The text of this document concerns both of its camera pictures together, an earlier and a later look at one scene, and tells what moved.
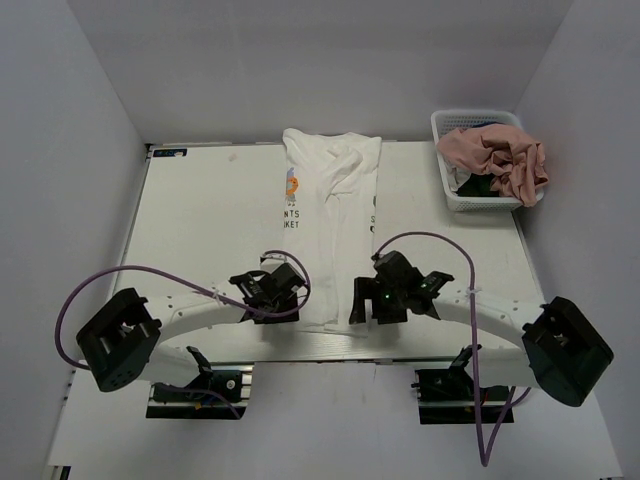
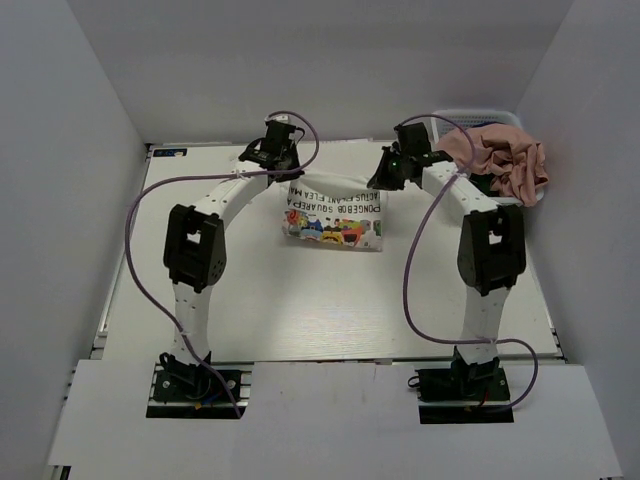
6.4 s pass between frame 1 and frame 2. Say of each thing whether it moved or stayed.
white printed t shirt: moved
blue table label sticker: stayed
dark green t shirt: stayed
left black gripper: moved
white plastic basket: stayed
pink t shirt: stayed
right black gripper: moved
